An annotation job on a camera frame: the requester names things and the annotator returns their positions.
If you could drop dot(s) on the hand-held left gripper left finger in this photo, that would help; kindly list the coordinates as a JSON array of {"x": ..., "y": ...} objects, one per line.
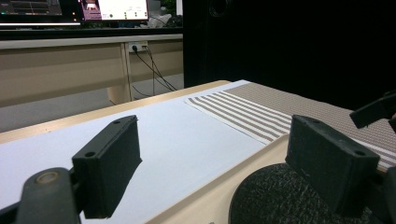
[{"x": 112, "y": 168}]

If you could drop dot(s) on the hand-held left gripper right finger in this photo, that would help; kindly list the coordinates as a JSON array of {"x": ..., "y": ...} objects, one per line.
[{"x": 327, "y": 161}]

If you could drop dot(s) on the black round textured plate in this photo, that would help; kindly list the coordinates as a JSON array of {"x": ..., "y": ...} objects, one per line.
[{"x": 274, "y": 199}]

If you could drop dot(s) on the beige tray with rabbit print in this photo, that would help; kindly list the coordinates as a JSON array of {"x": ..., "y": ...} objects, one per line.
[{"x": 218, "y": 186}]

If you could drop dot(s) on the white sheet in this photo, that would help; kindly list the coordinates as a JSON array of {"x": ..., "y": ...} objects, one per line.
[{"x": 174, "y": 146}]

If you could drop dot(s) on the striped brown white placemat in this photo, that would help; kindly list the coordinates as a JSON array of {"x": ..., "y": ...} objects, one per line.
[{"x": 249, "y": 109}]

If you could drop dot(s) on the beige desk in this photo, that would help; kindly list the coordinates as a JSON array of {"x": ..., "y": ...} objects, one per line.
[{"x": 62, "y": 68}]

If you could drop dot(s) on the black curtain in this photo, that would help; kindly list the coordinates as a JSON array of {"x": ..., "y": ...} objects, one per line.
[{"x": 280, "y": 43}]

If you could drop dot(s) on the white power socket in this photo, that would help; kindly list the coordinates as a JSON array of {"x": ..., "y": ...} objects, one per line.
[{"x": 138, "y": 46}]

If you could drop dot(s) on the white crumpled object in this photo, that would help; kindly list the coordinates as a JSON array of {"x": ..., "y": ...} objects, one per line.
[{"x": 160, "y": 20}]

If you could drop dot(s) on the bright computer monitor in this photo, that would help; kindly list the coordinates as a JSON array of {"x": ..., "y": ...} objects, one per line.
[{"x": 118, "y": 9}]

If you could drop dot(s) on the dark computer monitor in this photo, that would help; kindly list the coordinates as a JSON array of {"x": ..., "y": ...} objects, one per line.
[{"x": 34, "y": 9}]

